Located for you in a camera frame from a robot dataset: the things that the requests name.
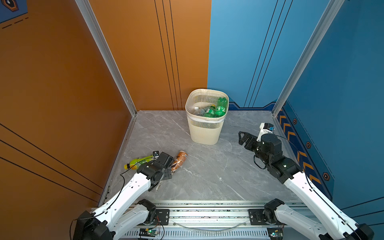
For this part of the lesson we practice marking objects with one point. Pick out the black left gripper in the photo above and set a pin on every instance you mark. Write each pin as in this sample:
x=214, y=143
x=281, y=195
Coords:
x=168, y=174

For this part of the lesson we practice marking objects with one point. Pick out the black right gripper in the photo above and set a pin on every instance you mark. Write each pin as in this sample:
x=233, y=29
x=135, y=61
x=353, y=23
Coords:
x=252, y=140

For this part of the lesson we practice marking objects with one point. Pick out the brown label bottle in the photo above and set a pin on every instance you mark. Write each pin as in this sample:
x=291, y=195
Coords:
x=179, y=161

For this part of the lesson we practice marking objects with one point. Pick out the green soda bottle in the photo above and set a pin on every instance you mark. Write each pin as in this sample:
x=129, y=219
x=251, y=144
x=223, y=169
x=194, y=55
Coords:
x=221, y=108
x=210, y=112

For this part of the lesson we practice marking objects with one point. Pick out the red label water bottle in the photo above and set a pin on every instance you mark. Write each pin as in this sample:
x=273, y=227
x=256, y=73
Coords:
x=199, y=111

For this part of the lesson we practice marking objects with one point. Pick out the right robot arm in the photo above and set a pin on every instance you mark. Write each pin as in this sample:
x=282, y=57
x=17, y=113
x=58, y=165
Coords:
x=332, y=223

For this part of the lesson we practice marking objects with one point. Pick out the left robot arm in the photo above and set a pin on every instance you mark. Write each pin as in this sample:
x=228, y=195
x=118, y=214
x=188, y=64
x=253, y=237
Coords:
x=124, y=211

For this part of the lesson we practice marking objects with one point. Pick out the cream slatted waste bin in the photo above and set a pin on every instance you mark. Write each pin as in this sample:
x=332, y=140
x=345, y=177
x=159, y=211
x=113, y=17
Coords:
x=204, y=130

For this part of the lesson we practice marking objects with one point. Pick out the yellow green small bottle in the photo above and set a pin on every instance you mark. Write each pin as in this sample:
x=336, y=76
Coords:
x=136, y=163

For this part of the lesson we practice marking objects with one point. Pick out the left circuit board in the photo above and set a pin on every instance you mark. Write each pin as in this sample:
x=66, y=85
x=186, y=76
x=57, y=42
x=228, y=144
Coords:
x=148, y=233

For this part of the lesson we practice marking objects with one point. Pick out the circuit board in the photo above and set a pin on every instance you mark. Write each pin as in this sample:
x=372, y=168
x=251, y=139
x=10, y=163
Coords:
x=148, y=233
x=275, y=234

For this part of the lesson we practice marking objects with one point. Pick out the right circuit board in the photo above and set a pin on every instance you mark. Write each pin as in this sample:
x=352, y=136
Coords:
x=275, y=234

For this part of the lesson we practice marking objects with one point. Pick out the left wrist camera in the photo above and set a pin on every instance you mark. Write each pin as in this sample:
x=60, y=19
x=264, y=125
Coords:
x=155, y=153

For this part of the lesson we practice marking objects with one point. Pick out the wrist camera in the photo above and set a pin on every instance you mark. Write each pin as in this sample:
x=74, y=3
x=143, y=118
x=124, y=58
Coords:
x=265, y=128
x=155, y=153

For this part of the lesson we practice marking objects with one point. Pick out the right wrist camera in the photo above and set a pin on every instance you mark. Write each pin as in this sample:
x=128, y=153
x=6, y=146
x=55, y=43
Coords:
x=265, y=128

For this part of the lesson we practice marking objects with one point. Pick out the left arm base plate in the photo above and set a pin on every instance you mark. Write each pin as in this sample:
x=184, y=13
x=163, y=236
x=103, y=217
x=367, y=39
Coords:
x=162, y=217

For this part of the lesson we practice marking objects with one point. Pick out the aluminium rail frame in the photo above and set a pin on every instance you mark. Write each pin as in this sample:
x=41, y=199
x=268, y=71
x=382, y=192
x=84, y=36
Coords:
x=206, y=218

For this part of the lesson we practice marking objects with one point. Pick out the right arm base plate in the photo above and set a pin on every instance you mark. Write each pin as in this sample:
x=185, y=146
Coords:
x=257, y=217

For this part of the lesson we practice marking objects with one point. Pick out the left aluminium corner post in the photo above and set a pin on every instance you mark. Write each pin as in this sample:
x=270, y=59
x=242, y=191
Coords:
x=101, y=42

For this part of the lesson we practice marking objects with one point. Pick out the aluminium corner post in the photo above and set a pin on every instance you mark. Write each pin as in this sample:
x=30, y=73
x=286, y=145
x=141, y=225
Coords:
x=101, y=42
x=318, y=34

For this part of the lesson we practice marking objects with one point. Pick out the right aluminium corner post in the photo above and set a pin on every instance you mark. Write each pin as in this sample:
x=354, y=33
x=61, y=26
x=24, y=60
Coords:
x=318, y=34

